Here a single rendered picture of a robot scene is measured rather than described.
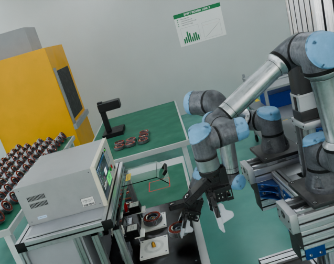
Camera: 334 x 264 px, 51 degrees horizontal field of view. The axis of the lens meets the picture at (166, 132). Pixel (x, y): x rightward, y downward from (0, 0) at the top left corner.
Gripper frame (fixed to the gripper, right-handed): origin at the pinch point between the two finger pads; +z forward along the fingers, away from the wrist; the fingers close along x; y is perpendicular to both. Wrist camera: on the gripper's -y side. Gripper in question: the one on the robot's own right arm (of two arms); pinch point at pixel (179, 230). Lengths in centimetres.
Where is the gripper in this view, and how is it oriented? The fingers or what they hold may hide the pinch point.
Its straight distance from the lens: 186.5
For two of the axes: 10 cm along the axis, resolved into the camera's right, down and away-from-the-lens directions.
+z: -2.5, 9.3, 2.7
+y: 9.7, 2.3, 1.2
